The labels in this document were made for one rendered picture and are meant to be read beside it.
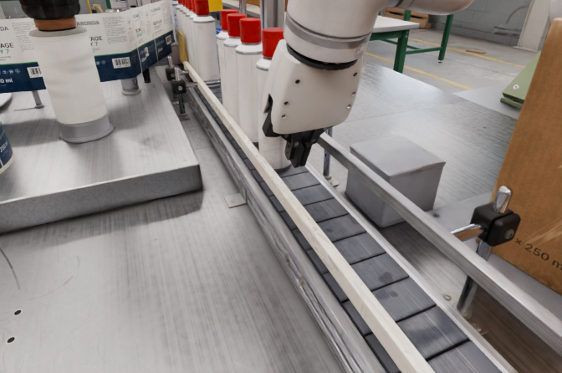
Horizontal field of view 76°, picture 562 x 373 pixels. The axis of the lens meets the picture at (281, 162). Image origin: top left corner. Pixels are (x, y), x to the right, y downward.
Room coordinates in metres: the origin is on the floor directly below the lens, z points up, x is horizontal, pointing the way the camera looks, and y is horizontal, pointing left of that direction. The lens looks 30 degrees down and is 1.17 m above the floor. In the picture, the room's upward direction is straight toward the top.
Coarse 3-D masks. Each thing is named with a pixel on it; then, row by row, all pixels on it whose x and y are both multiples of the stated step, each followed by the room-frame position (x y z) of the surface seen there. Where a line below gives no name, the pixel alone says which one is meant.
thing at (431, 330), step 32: (224, 128) 0.64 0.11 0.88; (320, 192) 0.42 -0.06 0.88; (288, 224) 0.35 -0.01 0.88; (320, 224) 0.35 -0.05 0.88; (352, 224) 0.35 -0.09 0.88; (352, 256) 0.30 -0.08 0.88; (384, 256) 0.30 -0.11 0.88; (384, 288) 0.25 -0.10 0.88; (416, 288) 0.25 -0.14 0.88; (352, 320) 0.22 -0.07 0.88; (416, 320) 0.22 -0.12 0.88; (448, 320) 0.22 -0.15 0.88; (384, 352) 0.18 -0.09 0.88; (448, 352) 0.18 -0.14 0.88; (480, 352) 0.18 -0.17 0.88
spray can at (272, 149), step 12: (264, 36) 0.49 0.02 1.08; (276, 36) 0.49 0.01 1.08; (264, 48) 0.49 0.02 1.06; (264, 60) 0.49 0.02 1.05; (264, 72) 0.48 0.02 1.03; (264, 84) 0.48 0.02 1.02; (264, 120) 0.48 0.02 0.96; (264, 144) 0.48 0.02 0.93; (276, 144) 0.48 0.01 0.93; (264, 156) 0.48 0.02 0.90; (276, 156) 0.48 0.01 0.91; (276, 168) 0.48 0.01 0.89; (288, 168) 0.49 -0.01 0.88
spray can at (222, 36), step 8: (224, 16) 0.69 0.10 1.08; (224, 24) 0.69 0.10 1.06; (224, 32) 0.69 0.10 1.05; (224, 40) 0.68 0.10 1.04; (224, 64) 0.68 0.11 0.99; (224, 72) 0.69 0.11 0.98; (224, 80) 0.69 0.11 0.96; (224, 88) 0.69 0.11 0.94; (224, 96) 0.69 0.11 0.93; (224, 104) 0.69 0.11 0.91
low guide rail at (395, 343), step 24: (192, 72) 0.91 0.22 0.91; (240, 144) 0.53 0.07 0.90; (264, 168) 0.43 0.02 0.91; (288, 192) 0.37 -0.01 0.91; (312, 240) 0.29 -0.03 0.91; (336, 264) 0.25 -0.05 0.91; (360, 288) 0.22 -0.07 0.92; (360, 312) 0.21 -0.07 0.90; (384, 312) 0.20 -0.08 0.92; (384, 336) 0.18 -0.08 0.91; (408, 360) 0.16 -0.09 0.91
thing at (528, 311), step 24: (336, 144) 0.41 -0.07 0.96; (360, 168) 0.35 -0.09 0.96; (384, 192) 0.31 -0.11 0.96; (408, 216) 0.27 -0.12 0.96; (432, 240) 0.24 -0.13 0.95; (456, 240) 0.23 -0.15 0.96; (456, 264) 0.22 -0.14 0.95; (480, 264) 0.20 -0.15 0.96; (504, 288) 0.18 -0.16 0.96; (528, 312) 0.16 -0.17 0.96; (552, 336) 0.15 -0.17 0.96
